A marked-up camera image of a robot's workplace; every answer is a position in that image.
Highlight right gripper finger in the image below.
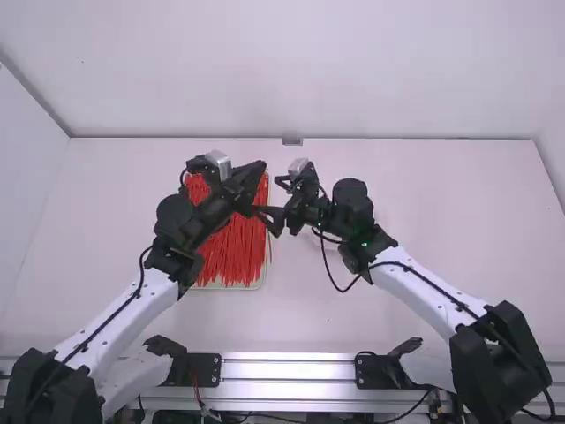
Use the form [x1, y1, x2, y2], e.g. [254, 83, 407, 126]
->
[257, 205, 291, 239]
[274, 173, 296, 196]

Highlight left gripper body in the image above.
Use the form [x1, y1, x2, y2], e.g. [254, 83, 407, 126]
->
[198, 174, 248, 229]

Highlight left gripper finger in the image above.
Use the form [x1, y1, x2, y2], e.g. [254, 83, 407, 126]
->
[240, 160, 269, 216]
[226, 170, 256, 218]

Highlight pale tray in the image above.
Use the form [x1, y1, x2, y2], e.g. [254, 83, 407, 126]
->
[182, 170, 275, 292]

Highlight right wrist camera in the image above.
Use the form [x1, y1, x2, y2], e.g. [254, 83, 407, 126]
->
[287, 157, 311, 180]

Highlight black cable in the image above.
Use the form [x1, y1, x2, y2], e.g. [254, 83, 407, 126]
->
[318, 223, 376, 294]
[138, 245, 155, 298]

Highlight silver rails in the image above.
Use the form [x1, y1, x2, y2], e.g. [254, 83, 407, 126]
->
[0, 351, 565, 424]

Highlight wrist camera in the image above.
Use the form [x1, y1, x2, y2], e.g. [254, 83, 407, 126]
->
[203, 149, 234, 182]
[287, 157, 311, 180]

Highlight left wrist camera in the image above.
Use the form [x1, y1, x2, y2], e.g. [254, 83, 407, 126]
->
[203, 149, 234, 182]

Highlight red wire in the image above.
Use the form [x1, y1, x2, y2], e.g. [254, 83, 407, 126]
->
[192, 373, 209, 415]

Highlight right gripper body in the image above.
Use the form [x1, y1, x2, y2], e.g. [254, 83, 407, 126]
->
[284, 162, 331, 239]

